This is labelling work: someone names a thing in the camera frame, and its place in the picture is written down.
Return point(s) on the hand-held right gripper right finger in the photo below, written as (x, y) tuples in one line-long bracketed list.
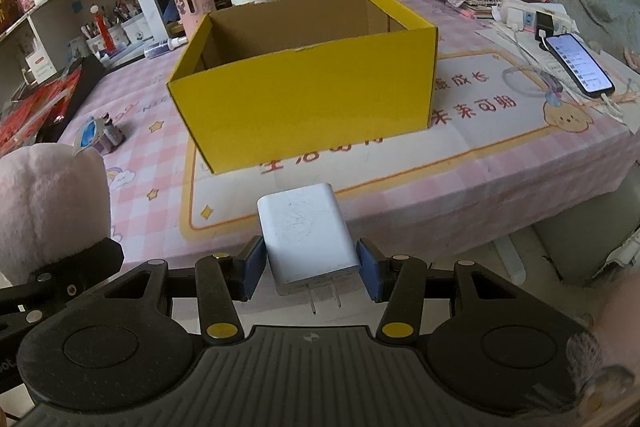
[(372, 269)]

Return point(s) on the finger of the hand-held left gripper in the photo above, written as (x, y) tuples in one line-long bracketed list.
[(90, 264)]

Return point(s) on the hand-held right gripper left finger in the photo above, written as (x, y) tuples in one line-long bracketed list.
[(252, 269)]

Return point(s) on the white charger plug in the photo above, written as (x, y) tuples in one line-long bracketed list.
[(300, 232)]

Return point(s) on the large pink plush toy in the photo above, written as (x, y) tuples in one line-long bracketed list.
[(50, 207)]

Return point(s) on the small blue object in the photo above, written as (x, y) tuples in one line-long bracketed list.
[(91, 134)]

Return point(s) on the yellow cardboard box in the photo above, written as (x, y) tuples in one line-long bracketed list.
[(300, 97)]

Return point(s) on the small dark purple bottle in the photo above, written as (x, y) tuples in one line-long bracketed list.
[(114, 138)]

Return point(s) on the red paper decoration packets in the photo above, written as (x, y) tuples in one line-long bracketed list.
[(30, 117)]

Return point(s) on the black electronic keyboard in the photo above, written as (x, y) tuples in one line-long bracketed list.
[(87, 82)]

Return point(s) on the white straw box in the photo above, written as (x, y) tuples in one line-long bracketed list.
[(39, 66)]

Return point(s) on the small white pen holder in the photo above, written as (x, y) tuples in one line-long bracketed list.
[(97, 43)]

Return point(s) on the clear spray bottle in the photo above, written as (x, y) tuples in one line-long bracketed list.
[(160, 49)]

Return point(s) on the pink humidifier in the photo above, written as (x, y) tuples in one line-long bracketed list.
[(190, 2)]

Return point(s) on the black smartphone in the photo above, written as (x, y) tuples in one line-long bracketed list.
[(580, 64)]

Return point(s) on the white power strip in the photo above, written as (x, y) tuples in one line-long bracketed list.
[(515, 14)]

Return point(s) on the black charger plug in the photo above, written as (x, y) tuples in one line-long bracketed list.
[(545, 23)]

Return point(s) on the grey cloth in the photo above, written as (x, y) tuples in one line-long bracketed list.
[(600, 17)]

